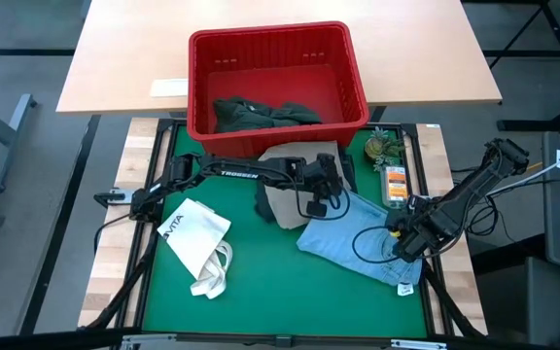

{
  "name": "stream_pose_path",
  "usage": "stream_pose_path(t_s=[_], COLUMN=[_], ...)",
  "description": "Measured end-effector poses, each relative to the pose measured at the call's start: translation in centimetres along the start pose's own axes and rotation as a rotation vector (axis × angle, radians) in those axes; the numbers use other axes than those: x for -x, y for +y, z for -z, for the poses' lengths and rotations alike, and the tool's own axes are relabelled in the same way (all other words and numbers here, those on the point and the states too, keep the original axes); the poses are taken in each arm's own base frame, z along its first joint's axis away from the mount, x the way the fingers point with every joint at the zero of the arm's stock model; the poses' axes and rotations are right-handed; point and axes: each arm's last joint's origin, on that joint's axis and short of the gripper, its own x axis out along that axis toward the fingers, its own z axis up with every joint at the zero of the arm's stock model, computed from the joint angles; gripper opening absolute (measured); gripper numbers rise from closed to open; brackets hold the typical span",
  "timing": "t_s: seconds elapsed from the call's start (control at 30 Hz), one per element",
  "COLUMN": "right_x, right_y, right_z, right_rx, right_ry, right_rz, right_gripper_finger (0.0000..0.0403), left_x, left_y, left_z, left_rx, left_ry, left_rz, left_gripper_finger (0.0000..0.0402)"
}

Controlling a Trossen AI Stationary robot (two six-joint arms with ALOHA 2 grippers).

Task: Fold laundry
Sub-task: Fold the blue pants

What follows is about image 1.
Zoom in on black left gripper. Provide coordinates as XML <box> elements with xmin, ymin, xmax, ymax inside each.
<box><xmin>301</xmin><ymin>153</ymin><xmax>344</xmax><ymax>218</ymax></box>

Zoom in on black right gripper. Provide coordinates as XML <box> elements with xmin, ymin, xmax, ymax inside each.
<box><xmin>386</xmin><ymin>196</ymin><xmax>450</xmax><ymax>263</ymax></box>

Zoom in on beige garment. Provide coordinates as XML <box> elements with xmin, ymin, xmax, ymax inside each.
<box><xmin>259</xmin><ymin>140</ymin><xmax>352</xmax><ymax>230</ymax></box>

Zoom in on pale blue denim garment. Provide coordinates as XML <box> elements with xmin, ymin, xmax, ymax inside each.
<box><xmin>297</xmin><ymin>190</ymin><xmax>425</xmax><ymax>287</ymax></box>

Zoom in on dark blue denim jeans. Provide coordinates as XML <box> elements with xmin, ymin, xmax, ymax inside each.
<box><xmin>253</xmin><ymin>150</ymin><xmax>359</xmax><ymax>224</ymax></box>

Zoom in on dark green garment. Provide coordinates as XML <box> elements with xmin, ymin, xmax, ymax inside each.
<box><xmin>211</xmin><ymin>95</ymin><xmax>324</xmax><ymax>134</ymax></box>

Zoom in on red plastic laundry bin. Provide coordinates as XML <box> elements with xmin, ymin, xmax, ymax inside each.
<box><xmin>187</xmin><ymin>19</ymin><xmax>371</xmax><ymax>159</ymax></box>

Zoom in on orange and white card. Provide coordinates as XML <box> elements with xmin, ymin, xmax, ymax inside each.
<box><xmin>380</xmin><ymin>165</ymin><xmax>410</xmax><ymax>210</ymax></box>

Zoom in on small artificial potted plant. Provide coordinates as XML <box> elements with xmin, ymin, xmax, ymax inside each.
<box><xmin>364</xmin><ymin>126</ymin><xmax>406</xmax><ymax>172</ymax></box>

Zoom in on black diagonal strut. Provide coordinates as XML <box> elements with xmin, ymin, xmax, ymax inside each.
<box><xmin>423</xmin><ymin>264</ymin><xmax>486</xmax><ymax>339</ymax></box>
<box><xmin>85</xmin><ymin>237</ymin><xmax>158</xmax><ymax>330</ymax></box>

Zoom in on green table mat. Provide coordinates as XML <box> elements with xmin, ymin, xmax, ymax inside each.
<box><xmin>142</xmin><ymin>124</ymin><xmax>428</xmax><ymax>340</ymax></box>

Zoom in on grey box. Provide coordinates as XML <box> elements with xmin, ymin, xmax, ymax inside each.
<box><xmin>473</xmin><ymin>256</ymin><xmax>560</xmax><ymax>346</ymax></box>

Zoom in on cream canvas tote bag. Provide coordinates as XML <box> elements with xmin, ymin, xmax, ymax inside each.
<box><xmin>157</xmin><ymin>196</ymin><xmax>235</xmax><ymax>299</ymax></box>

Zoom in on black metal stand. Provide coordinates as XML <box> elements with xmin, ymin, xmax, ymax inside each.
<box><xmin>483</xmin><ymin>0</ymin><xmax>560</xmax><ymax>132</ymax></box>

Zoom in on white paper label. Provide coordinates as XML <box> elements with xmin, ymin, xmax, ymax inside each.
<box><xmin>149</xmin><ymin>78</ymin><xmax>192</xmax><ymax>98</ymax></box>

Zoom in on light wood table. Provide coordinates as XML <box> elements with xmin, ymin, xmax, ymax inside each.
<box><xmin>55</xmin><ymin>0</ymin><xmax>504</xmax><ymax>117</ymax></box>

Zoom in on grey metal stand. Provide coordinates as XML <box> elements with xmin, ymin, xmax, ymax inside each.
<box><xmin>0</xmin><ymin>93</ymin><xmax>38</xmax><ymax>193</ymax></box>

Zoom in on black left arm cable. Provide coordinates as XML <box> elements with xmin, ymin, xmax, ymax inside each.
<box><xmin>295</xmin><ymin>187</ymin><xmax>352</xmax><ymax>222</ymax></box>

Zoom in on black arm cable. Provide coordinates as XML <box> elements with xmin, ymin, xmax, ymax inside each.
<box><xmin>351</xmin><ymin>225</ymin><xmax>407</xmax><ymax>265</ymax></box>
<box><xmin>295</xmin><ymin>187</ymin><xmax>352</xmax><ymax>222</ymax></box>

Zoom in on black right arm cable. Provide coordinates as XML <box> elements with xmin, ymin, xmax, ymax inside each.
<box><xmin>351</xmin><ymin>225</ymin><xmax>407</xmax><ymax>265</ymax></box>

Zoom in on black cable bundle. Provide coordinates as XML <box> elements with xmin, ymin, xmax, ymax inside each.
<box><xmin>449</xmin><ymin>164</ymin><xmax>505</xmax><ymax>239</ymax></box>

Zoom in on white cable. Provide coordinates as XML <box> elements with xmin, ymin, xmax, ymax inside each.
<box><xmin>486</xmin><ymin>139</ymin><xmax>560</xmax><ymax>196</ymax></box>

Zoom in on silver frame bracket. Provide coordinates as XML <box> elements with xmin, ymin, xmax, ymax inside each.
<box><xmin>120</xmin><ymin>333</ymin><xmax>164</xmax><ymax>350</ymax></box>
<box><xmin>390</xmin><ymin>338</ymin><xmax>447</xmax><ymax>350</ymax></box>

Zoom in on black aluminium table frame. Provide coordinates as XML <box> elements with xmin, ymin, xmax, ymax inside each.
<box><xmin>78</xmin><ymin>118</ymin><xmax>488</xmax><ymax>350</ymax></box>

